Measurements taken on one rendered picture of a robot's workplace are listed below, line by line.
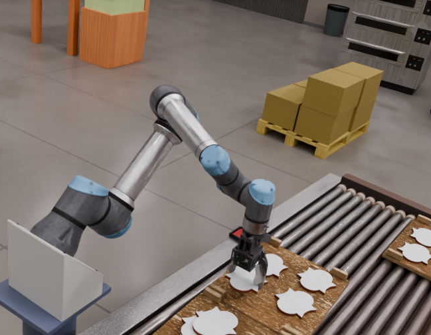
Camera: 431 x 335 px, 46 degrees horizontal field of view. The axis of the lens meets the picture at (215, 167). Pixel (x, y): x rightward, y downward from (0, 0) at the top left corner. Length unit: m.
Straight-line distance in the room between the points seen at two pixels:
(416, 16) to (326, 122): 3.54
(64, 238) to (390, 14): 7.27
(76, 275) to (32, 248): 0.15
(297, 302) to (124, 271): 1.69
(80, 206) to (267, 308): 0.66
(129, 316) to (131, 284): 1.54
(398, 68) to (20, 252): 7.36
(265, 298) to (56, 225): 0.69
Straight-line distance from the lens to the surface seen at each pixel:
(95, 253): 3.35
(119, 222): 1.71
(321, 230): 2.18
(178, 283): 1.73
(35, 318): 1.66
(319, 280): 1.84
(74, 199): 1.60
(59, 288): 1.57
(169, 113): 1.60
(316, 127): 5.20
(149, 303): 1.65
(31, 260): 1.62
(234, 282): 1.64
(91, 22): 6.93
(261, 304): 1.69
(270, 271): 1.81
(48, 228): 1.59
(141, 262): 3.30
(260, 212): 1.47
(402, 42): 8.38
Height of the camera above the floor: 2.01
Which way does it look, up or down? 26 degrees down
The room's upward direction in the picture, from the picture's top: 10 degrees clockwise
